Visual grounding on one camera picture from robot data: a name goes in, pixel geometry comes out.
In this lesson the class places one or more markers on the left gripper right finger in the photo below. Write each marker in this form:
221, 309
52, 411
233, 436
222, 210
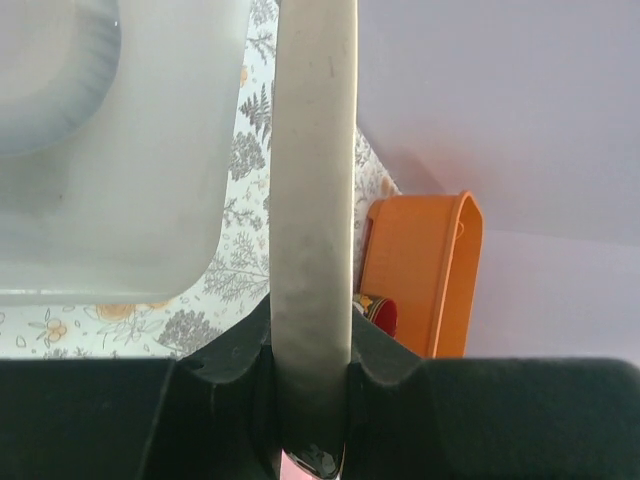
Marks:
550, 418

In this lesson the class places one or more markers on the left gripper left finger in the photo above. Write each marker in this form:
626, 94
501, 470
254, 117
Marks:
209, 415

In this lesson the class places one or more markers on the white deep round plate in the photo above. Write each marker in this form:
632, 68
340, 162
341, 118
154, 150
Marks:
58, 62

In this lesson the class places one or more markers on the cream blue leaf plate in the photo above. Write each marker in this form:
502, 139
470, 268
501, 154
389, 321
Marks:
312, 228

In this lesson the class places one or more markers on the orange plastic bin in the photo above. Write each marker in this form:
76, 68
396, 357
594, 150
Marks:
423, 253

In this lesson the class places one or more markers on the white translucent plastic bin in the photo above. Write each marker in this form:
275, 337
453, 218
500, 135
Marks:
124, 209

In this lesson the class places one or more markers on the floral table mat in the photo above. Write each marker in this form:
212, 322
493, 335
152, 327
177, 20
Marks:
234, 282

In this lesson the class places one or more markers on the red black cup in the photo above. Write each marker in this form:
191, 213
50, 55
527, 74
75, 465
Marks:
380, 311

